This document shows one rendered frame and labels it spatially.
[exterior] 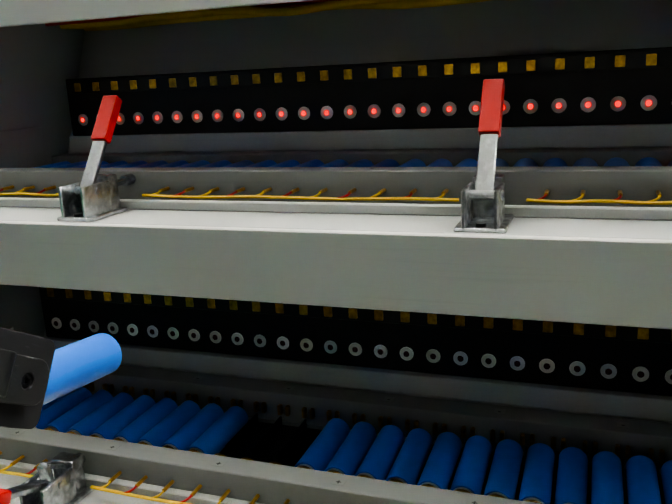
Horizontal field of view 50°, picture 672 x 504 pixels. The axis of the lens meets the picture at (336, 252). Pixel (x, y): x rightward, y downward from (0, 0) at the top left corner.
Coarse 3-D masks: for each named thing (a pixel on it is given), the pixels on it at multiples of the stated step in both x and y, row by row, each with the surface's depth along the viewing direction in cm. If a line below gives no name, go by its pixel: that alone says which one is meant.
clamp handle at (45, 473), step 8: (40, 472) 45; (48, 472) 45; (40, 480) 46; (48, 480) 46; (0, 488) 42; (8, 488) 43; (16, 488) 43; (24, 488) 44; (32, 488) 44; (40, 488) 45; (0, 496) 41; (8, 496) 42; (16, 496) 43
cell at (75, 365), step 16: (96, 336) 31; (64, 352) 28; (80, 352) 29; (96, 352) 30; (112, 352) 30; (64, 368) 28; (80, 368) 29; (96, 368) 29; (112, 368) 31; (48, 384) 27; (64, 384) 28; (80, 384) 29; (48, 400) 27
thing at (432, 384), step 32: (128, 352) 63; (160, 352) 61; (192, 352) 61; (320, 384) 57; (352, 384) 56; (384, 384) 55; (416, 384) 54; (448, 384) 53; (480, 384) 52; (512, 384) 52; (544, 384) 51; (640, 416) 49; (0, 480) 50
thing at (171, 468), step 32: (0, 448) 51; (32, 448) 50; (64, 448) 49; (96, 448) 49; (128, 448) 49; (160, 448) 48; (128, 480) 48; (160, 480) 47; (192, 480) 46; (224, 480) 45; (256, 480) 44; (288, 480) 44; (320, 480) 44; (352, 480) 43; (384, 480) 43
